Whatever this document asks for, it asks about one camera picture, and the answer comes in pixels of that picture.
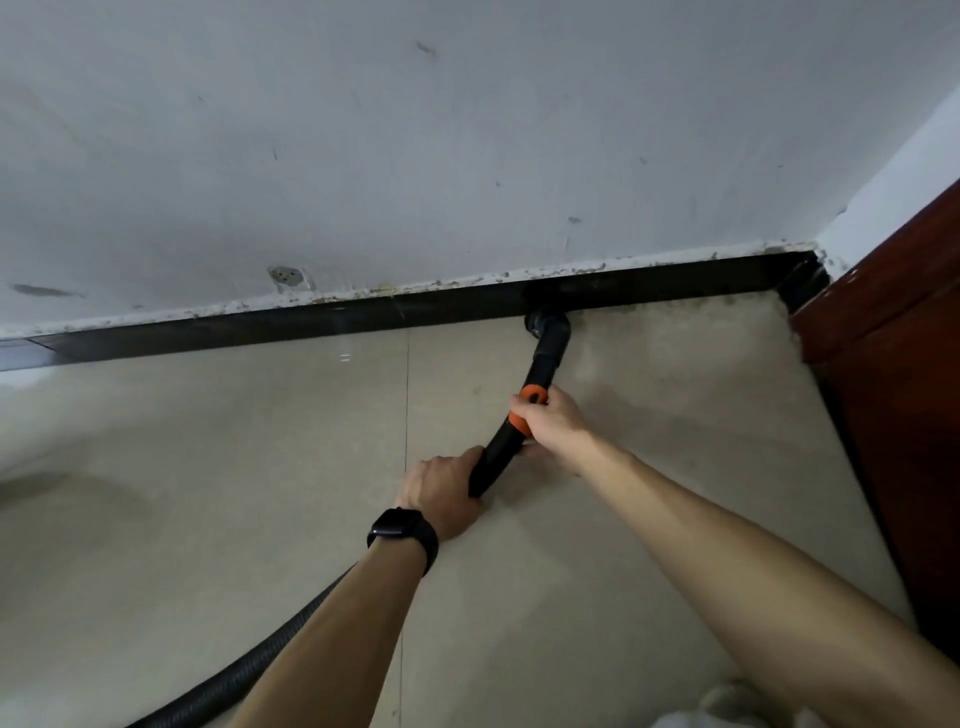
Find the person's left hand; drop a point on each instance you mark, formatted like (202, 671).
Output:
(439, 495)

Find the person's right hand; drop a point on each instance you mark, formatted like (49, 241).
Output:
(559, 431)

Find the person's left forearm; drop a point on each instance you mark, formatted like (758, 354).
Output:
(337, 645)

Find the person's right forearm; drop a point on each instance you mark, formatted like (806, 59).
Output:
(772, 585)

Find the black smartwatch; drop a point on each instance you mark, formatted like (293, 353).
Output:
(401, 532)

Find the black baseboard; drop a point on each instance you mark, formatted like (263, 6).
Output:
(300, 322)

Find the white shoe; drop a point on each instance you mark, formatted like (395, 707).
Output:
(727, 701)

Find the dark red wooden furniture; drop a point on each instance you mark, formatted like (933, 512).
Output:
(900, 412)

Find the light grey trousers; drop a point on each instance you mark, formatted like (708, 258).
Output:
(750, 718)

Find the round grey wall outlet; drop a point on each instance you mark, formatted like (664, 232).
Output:
(287, 277)

